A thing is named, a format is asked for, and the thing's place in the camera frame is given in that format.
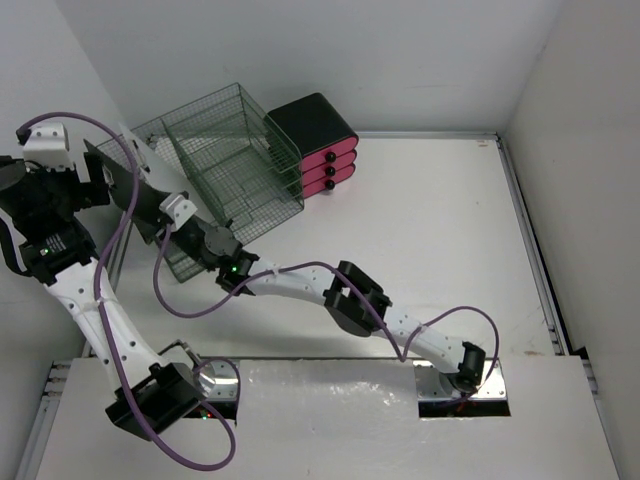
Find black clipboard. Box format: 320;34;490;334
82;137;196;247

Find white clipboard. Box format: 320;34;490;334
119;123;190;193

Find pink drawer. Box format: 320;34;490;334
302;150;357;186
302;164;356;199
300;136;359;173

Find pink top drawer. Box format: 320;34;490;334
300;136;359;173

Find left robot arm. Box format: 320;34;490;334
1;153;205;439

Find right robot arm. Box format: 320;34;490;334
160;219;486;397

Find pink bottom drawer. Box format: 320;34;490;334
302;164;356;199

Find black drawer cabinet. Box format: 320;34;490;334
264;92;359;160

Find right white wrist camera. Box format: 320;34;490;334
159;193;197;232

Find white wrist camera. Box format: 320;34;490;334
159;193;197;232
17;122;75;172

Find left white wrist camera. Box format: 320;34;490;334
17;122;75;172

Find green wire mesh organizer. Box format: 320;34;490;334
85;83;304;283

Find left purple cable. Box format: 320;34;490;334
17;112;238;472

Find purple cable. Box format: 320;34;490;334
17;112;238;472
151;222;502;396

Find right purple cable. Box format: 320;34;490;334
151;222;502;396

